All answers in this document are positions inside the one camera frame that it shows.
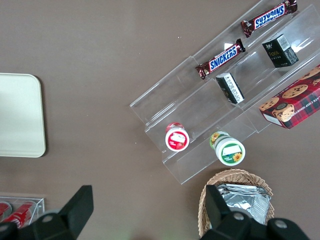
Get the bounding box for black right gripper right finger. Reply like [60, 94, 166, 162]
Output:
[199, 184, 253, 240]

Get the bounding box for red plaid cookie box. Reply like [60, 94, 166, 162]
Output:
[258, 64, 320, 130]

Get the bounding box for cream plastic serving tray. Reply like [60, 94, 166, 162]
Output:
[0, 72, 47, 159]

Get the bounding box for clear acrylic stepped shelf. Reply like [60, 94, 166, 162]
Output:
[129, 0, 320, 186]

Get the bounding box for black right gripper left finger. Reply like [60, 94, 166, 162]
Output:
[31, 184, 95, 240]

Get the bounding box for clear acrylic bottle rack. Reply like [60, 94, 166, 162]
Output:
[0, 195, 46, 230]

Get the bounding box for red lid yogurt cup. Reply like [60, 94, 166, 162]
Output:
[164, 121, 191, 153]

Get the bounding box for light tan wicker basket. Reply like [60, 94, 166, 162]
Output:
[197, 168, 276, 239]

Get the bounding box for small black carton box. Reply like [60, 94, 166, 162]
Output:
[261, 33, 300, 69]
[215, 72, 246, 105]

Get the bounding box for stacked aluminium foil containers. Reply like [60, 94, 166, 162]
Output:
[215, 183, 272, 226]

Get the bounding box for green lid yogurt cup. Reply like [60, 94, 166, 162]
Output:
[209, 130, 246, 167]

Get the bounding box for Snickers chocolate bar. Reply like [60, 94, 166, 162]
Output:
[195, 38, 247, 81]
[240, 0, 299, 39]

